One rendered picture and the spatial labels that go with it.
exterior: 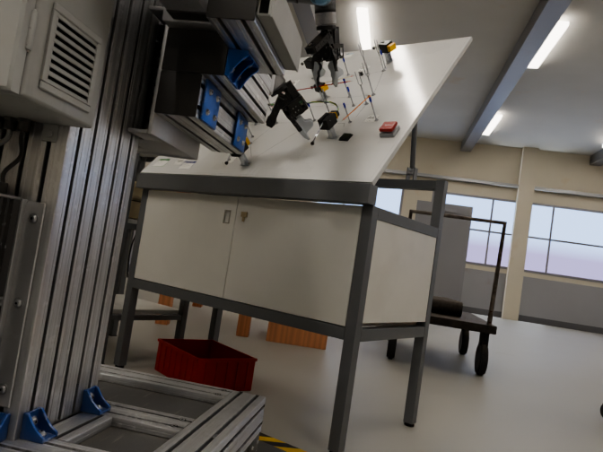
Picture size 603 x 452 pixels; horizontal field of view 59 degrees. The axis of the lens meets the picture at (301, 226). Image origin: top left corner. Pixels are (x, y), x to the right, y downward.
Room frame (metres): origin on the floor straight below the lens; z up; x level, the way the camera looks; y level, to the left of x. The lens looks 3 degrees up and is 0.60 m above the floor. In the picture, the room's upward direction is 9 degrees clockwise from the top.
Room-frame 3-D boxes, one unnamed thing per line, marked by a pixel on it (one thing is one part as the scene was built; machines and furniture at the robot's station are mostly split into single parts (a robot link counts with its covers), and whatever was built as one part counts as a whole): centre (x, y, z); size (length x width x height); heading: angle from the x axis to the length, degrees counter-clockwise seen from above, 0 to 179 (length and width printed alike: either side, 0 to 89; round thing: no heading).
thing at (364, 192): (2.05, 0.26, 0.83); 1.18 x 0.05 x 0.06; 54
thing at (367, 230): (2.30, 0.08, 0.40); 1.18 x 0.60 x 0.80; 54
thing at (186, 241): (2.23, 0.47, 0.60); 0.55 x 0.02 x 0.39; 54
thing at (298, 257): (1.90, 0.03, 0.60); 0.55 x 0.03 x 0.39; 54
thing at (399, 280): (2.31, 0.07, 0.60); 1.17 x 0.58 x 0.40; 54
